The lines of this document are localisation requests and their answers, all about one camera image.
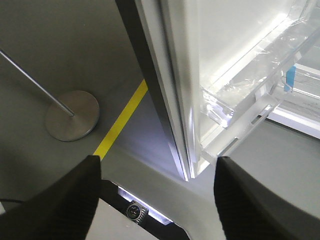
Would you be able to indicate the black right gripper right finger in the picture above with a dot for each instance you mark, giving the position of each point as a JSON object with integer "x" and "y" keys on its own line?
{"x": 248, "y": 210}

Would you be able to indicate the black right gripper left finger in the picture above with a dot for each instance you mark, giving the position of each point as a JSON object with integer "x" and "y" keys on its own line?
{"x": 64, "y": 211}

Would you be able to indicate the fridge door white interior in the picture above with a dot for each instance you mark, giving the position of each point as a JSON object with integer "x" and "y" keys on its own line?
{"x": 181, "y": 44}

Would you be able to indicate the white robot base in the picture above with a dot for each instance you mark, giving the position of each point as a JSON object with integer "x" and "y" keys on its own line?
{"x": 122, "y": 216}

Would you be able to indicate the silver floor lamp stand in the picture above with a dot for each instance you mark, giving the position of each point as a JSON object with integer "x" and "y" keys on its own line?
{"x": 70, "y": 117}

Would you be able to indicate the clear lower door bin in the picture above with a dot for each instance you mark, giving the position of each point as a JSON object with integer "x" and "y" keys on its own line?
{"x": 256, "y": 84}

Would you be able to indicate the yellow floor tape line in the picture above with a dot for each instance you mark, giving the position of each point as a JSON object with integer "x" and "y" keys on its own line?
{"x": 121, "y": 121}

